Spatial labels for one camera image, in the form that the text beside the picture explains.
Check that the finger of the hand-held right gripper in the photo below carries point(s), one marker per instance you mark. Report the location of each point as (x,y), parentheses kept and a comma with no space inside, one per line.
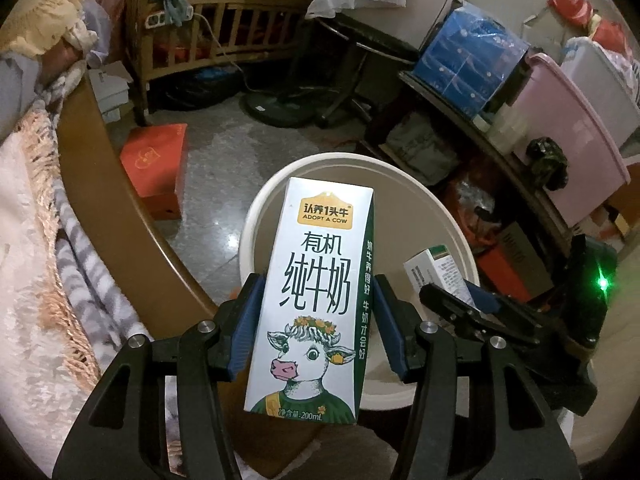
(484,299)
(450,305)

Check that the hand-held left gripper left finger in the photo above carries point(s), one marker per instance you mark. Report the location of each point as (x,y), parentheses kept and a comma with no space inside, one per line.
(251,320)

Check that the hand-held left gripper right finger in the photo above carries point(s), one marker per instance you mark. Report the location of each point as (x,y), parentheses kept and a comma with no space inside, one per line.
(387,325)

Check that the white green milk carton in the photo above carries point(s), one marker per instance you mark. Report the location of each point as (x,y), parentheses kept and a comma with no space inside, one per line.
(310,285)

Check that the white round bin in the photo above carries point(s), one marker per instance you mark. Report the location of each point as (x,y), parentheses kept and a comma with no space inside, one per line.
(350,170)

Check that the brown cardboard box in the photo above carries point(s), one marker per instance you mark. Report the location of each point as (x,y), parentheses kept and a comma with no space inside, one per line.
(522,252)

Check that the dark low table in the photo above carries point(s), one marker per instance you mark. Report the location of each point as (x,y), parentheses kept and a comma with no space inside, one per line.
(505,170)

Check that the black plastic bag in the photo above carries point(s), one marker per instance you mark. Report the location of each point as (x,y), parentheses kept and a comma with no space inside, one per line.
(550,160)

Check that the grey bag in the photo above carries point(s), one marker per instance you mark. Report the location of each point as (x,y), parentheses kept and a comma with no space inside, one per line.
(420,145)

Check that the grey striped blanket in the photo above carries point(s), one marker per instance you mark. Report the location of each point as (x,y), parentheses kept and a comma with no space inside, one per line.
(85,270)

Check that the pink storage bin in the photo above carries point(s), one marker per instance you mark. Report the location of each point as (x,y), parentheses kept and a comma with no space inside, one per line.
(575,130)

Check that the red cardboard box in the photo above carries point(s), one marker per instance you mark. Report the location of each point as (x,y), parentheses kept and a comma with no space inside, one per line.
(155,160)

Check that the black round fan base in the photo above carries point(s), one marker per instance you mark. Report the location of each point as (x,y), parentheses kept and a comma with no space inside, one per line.
(280,110)

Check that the white storage bin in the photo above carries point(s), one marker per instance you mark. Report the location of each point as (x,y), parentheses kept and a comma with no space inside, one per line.
(605,75)

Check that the dark plastic bag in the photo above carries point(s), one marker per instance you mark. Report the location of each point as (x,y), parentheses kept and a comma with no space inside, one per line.
(195,90)

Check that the blue drawer box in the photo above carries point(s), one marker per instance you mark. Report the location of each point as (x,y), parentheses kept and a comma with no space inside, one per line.
(465,55)

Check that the white cardboard box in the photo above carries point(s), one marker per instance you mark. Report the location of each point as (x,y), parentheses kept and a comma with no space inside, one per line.
(112,87)

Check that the wooden crib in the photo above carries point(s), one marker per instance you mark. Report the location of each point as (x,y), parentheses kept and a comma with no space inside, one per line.
(225,15)

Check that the white power strip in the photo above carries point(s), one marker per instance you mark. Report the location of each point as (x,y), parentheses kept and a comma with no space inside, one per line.
(154,20)

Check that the teal cloth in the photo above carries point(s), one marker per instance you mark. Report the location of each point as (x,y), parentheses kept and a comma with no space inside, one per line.
(175,2)

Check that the yellow blanket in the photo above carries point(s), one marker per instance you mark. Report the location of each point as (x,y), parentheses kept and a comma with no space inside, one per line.
(45,15)

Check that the wooden bed frame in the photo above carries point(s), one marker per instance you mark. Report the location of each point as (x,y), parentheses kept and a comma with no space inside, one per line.
(125,225)

